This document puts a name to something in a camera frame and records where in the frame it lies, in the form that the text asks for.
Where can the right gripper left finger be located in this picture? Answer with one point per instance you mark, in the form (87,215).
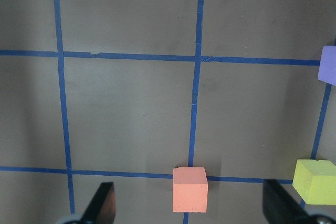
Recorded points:
(102,207)

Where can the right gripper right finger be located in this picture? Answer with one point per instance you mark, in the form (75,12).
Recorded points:
(280,208)

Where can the yellow block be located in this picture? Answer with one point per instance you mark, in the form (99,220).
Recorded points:
(314,181)

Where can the orange block near base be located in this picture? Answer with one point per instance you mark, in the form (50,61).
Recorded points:
(189,190)

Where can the purple block near teal tray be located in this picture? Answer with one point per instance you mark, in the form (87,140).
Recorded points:
(327,65)

